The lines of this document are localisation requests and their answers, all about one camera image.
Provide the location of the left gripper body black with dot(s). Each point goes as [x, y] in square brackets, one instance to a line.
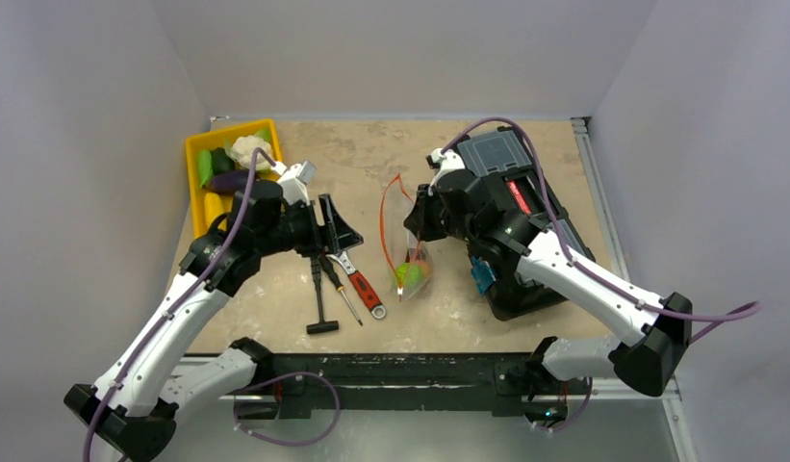
[299, 231]

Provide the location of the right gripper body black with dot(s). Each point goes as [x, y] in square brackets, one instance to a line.
[429, 213]

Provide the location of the red peach toy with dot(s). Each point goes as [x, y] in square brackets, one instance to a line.
[423, 269]

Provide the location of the clear zip top bag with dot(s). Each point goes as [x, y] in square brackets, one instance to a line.
[399, 245]

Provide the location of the bright green cabbage toy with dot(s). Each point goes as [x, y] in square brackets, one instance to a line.
[405, 276]

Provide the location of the purple eggplant toy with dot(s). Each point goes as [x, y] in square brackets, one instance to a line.
[228, 182]

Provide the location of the green pepper toy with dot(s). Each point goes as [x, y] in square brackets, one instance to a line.
[204, 167]

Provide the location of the yellow corn toy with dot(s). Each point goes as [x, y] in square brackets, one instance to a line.
[213, 207]

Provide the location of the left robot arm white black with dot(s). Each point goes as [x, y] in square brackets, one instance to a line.
[136, 405]

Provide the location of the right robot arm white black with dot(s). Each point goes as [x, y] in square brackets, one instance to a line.
[649, 333]

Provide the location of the black yellow screwdriver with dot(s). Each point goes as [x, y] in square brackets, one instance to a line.
[327, 267]

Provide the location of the red adjustable wrench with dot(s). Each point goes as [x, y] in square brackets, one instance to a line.
[361, 285]

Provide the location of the black toolbox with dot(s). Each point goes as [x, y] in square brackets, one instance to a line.
[499, 198]

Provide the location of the white cauliflower toy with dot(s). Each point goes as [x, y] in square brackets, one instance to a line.
[241, 150]

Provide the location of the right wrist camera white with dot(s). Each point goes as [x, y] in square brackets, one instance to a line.
[443, 162]

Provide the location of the black T-handle tool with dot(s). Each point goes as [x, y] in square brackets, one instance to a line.
[322, 325]

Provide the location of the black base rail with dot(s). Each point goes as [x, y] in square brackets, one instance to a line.
[502, 384]

